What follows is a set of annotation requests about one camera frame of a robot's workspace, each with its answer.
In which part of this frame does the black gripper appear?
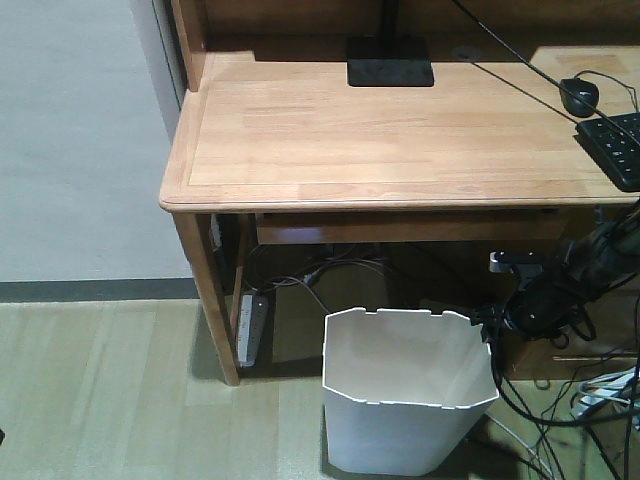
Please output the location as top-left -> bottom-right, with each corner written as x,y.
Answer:
469,279 -> 580,343

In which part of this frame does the white plastic trash bin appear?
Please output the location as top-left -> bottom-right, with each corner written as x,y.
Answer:
322,307 -> 499,476

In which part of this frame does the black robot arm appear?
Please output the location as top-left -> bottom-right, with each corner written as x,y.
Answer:
470,203 -> 639,341

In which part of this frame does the white power strip right floor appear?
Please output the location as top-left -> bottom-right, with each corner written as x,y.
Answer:
571,369 -> 639,418

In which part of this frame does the black keyboard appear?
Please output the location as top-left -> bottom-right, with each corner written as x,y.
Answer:
576,112 -> 639,193

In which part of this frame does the grey power strip under desk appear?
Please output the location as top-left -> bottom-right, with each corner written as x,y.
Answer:
236,294 -> 269,368

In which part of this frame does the black computer mouse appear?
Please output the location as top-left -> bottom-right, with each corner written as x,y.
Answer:
559,78 -> 600,118

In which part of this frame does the wooden desk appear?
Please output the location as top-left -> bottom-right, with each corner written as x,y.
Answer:
159,1 -> 632,385

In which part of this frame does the black monitor stand base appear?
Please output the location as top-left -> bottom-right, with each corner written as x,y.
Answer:
346,0 -> 435,89

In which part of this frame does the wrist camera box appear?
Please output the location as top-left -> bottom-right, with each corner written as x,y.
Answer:
489,250 -> 545,273

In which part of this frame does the long black cable over desk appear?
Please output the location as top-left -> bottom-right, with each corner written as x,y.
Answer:
452,0 -> 640,146

